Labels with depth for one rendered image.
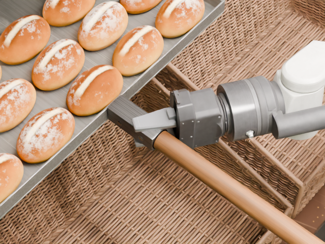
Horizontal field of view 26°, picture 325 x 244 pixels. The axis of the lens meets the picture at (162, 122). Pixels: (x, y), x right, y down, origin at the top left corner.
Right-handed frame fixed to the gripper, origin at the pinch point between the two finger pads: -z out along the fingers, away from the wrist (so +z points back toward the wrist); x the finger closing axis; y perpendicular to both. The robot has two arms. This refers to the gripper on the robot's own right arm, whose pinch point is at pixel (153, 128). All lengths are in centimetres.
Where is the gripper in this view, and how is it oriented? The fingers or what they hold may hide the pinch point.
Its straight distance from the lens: 103.6
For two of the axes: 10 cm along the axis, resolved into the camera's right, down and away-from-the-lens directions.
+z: 9.7, -2.1, 1.4
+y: 2.5, 8.0, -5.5
